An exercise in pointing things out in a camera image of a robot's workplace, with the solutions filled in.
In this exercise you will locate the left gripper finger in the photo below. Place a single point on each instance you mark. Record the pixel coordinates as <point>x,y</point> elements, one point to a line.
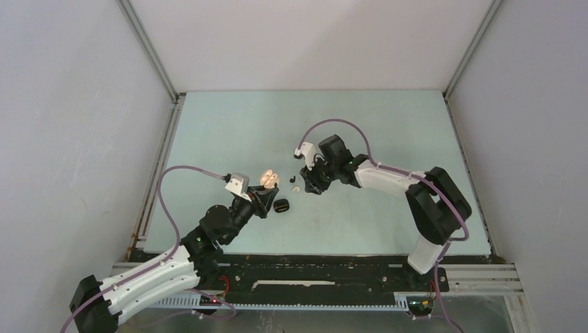
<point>267,199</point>
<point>254,193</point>

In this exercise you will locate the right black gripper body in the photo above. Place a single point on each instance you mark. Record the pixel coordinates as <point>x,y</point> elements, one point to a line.
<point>323,169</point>

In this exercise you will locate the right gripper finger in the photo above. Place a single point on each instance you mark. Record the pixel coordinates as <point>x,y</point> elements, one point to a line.
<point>315,186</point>
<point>306,175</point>

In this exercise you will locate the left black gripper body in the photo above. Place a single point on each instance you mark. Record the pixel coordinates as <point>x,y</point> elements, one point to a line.
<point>256,203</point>

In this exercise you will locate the beige earbud charging case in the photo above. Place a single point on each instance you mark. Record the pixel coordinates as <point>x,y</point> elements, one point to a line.
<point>269,179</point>

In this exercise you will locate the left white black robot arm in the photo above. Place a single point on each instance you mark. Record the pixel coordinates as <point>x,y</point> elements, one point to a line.
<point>105,305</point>

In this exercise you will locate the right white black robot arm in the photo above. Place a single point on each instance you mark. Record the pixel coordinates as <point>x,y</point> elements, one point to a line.
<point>436,203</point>

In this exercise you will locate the black earbud charging case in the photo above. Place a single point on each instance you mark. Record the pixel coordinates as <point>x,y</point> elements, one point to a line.
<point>281,205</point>

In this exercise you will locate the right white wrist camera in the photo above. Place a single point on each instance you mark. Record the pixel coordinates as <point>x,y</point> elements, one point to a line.
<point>306,151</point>

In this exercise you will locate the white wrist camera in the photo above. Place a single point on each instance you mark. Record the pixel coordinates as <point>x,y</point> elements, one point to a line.
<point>238,184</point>
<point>306,151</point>

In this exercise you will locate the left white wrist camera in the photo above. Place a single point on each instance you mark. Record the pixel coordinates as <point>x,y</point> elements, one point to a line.
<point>238,184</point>

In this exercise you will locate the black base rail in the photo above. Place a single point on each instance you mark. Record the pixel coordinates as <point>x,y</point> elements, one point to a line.
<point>321,280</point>

